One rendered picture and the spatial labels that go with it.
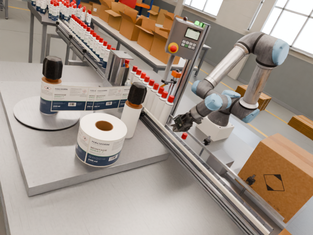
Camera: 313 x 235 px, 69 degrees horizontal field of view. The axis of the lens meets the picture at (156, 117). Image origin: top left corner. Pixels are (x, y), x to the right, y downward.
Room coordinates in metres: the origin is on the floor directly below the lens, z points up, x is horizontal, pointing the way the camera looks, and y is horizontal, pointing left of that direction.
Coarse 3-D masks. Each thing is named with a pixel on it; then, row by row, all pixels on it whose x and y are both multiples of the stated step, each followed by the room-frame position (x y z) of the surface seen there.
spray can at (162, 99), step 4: (164, 92) 1.25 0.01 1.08; (164, 96) 1.25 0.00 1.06; (160, 100) 1.24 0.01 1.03; (164, 100) 1.24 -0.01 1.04; (156, 104) 1.26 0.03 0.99; (160, 104) 1.24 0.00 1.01; (156, 108) 1.25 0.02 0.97; (160, 108) 1.24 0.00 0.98; (156, 112) 1.24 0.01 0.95; (160, 112) 1.24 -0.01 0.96; (156, 116) 1.24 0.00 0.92; (152, 120) 1.25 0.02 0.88
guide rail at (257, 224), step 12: (144, 108) 1.30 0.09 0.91; (156, 120) 1.21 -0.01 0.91; (168, 132) 1.12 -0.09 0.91; (180, 144) 1.05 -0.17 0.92; (192, 156) 0.98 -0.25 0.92; (204, 168) 0.92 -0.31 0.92; (216, 180) 0.86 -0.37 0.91; (228, 192) 0.81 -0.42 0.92; (240, 204) 0.76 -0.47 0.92; (252, 216) 0.72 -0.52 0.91; (264, 228) 0.68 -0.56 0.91
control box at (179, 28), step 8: (176, 24) 1.33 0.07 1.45; (184, 24) 1.34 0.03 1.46; (192, 24) 1.36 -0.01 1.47; (176, 32) 1.34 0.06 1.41; (184, 32) 1.35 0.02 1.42; (168, 40) 1.37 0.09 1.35; (176, 40) 1.34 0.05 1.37; (192, 40) 1.36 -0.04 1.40; (168, 48) 1.33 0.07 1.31; (184, 48) 1.35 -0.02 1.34; (184, 56) 1.36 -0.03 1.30; (192, 56) 1.36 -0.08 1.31
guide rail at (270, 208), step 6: (186, 132) 1.13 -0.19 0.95; (216, 156) 0.98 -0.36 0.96; (222, 162) 0.95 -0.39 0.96; (228, 168) 0.92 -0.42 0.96; (234, 174) 0.89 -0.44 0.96; (240, 180) 0.86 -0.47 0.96; (246, 186) 0.84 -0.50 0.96; (252, 192) 0.82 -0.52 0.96; (258, 198) 0.79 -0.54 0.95; (264, 204) 0.77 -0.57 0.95; (270, 210) 0.75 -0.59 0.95; (276, 216) 0.73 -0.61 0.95; (282, 216) 0.73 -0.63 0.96
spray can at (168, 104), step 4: (172, 96) 1.24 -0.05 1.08; (168, 100) 1.23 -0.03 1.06; (172, 100) 1.23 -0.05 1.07; (164, 104) 1.23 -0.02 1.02; (168, 104) 1.21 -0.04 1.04; (172, 104) 1.22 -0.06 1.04; (164, 108) 1.22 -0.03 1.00; (168, 108) 1.21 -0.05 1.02; (164, 112) 1.21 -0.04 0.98; (168, 112) 1.22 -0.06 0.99; (160, 116) 1.23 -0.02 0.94; (164, 116) 1.21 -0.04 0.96; (168, 116) 1.23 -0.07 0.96; (160, 120) 1.22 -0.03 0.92; (164, 120) 1.21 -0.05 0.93; (164, 124) 1.22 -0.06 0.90
